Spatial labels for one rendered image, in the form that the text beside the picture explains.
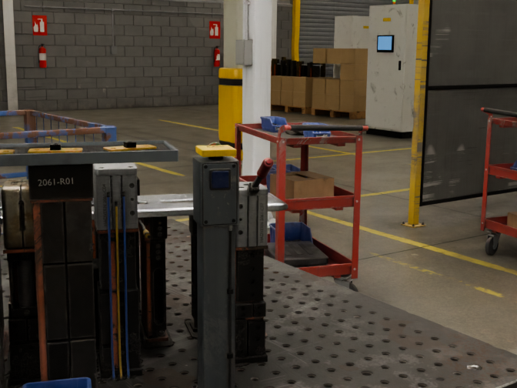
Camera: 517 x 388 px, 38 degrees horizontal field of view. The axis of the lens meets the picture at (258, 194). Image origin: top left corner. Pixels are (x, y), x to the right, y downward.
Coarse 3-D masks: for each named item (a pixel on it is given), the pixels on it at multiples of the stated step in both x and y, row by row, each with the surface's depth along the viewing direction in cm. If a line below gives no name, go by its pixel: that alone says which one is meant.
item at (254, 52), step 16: (256, 0) 541; (256, 16) 543; (256, 32) 546; (240, 48) 548; (256, 48) 548; (240, 64) 551; (256, 64) 550; (256, 80) 552; (256, 96) 555; (256, 112) 557; (256, 144) 562; (256, 160) 564
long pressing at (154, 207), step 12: (0, 204) 159; (144, 204) 160; (156, 204) 160; (168, 204) 161; (180, 204) 161; (192, 204) 161; (276, 204) 161; (0, 216) 146; (144, 216) 153; (156, 216) 154
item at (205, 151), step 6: (198, 150) 129; (204, 150) 126; (210, 150) 127; (216, 150) 127; (222, 150) 127; (228, 150) 127; (234, 150) 128; (204, 156) 127; (210, 156) 127; (216, 156) 129; (222, 156) 130
